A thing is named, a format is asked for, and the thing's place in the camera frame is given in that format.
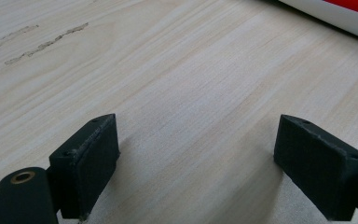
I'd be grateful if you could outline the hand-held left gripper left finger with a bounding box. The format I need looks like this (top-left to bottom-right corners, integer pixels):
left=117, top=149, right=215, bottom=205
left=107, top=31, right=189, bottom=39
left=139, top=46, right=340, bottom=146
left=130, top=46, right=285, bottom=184
left=48, top=113, right=121, bottom=221

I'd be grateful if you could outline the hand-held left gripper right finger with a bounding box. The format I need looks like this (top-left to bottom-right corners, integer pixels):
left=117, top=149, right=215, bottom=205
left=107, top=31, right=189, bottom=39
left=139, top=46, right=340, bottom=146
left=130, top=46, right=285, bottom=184
left=273, top=114, right=358, bottom=222

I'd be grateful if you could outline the white and red box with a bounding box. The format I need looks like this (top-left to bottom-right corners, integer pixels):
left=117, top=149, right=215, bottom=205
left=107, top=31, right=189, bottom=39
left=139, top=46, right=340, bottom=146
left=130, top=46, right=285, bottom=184
left=278, top=0, right=358, bottom=44

